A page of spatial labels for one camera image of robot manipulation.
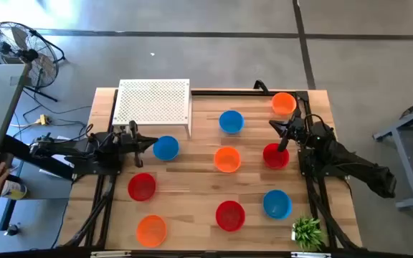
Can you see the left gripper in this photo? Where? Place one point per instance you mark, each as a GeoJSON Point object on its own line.
{"type": "Point", "coordinates": [127, 141]}

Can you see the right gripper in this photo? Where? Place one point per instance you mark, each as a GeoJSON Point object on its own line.
{"type": "Point", "coordinates": [296, 130]}

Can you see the orange plastic mini bowl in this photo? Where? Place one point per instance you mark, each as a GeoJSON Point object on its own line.
{"type": "Point", "coordinates": [283, 103]}
{"type": "Point", "coordinates": [227, 159]}
{"type": "Point", "coordinates": [151, 231]}

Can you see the blue plastic mini bowl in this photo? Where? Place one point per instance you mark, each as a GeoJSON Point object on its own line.
{"type": "Point", "coordinates": [277, 204]}
{"type": "Point", "coordinates": [231, 122]}
{"type": "Point", "coordinates": [167, 148]}

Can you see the red plastic mini bowl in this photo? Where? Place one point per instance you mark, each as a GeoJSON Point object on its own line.
{"type": "Point", "coordinates": [230, 215]}
{"type": "Point", "coordinates": [141, 186]}
{"type": "Point", "coordinates": [275, 160]}

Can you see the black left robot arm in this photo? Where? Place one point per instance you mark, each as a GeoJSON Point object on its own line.
{"type": "Point", "coordinates": [70, 147]}

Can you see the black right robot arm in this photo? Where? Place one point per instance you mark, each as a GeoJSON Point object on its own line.
{"type": "Point", "coordinates": [335, 150]}

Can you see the white perforated metal rack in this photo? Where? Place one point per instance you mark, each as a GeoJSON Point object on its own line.
{"type": "Point", "coordinates": [152, 102]}

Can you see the black clamp hook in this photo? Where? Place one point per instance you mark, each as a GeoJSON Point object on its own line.
{"type": "Point", "coordinates": [262, 85]}

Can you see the black desk support bar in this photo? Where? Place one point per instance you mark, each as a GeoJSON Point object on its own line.
{"type": "Point", "coordinates": [45, 164]}

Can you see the yellow power plug block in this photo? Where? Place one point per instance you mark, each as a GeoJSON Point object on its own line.
{"type": "Point", "coordinates": [43, 120]}

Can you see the small green potted plant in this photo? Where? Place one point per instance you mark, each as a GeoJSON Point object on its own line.
{"type": "Point", "coordinates": [307, 233]}

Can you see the white and yellow can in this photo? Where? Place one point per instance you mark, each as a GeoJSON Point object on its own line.
{"type": "Point", "coordinates": [14, 190]}

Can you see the black floor fan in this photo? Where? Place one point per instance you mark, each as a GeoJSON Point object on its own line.
{"type": "Point", "coordinates": [27, 54]}

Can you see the dark blue desk leg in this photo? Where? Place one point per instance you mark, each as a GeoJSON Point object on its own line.
{"type": "Point", "coordinates": [6, 215]}

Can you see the small black round caster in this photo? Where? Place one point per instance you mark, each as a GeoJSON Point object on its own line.
{"type": "Point", "coordinates": [12, 229]}

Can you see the silver metal bracket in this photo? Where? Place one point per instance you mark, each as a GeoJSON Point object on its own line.
{"type": "Point", "coordinates": [109, 254]}
{"type": "Point", "coordinates": [310, 255]}

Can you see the grey metal table frame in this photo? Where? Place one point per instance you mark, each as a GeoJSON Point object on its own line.
{"type": "Point", "coordinates": [404, 161]}

